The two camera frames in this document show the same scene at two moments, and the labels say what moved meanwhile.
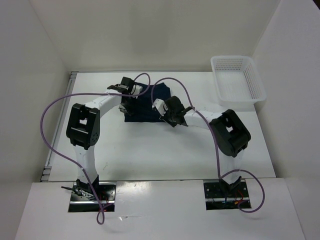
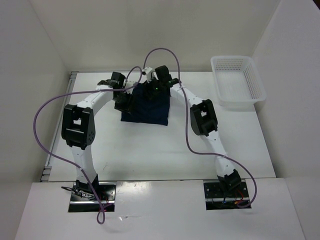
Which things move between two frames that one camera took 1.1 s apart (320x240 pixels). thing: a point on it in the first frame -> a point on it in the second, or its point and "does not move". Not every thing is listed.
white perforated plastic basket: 238,80 does not move
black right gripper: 173,124 -> 148,87
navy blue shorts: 142,110 does not move
